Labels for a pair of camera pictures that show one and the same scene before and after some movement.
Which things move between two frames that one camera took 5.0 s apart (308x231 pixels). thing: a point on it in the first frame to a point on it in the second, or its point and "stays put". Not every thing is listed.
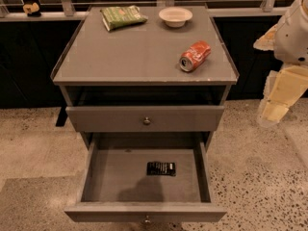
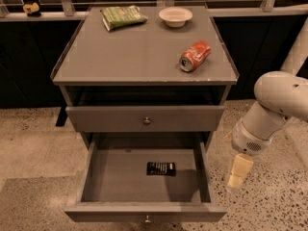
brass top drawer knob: x=146 y=121 stays put
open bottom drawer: x=146 y=178 stays put
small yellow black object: x=32 y=10 stays put
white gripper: x=291 y=40 to x=247 y=141
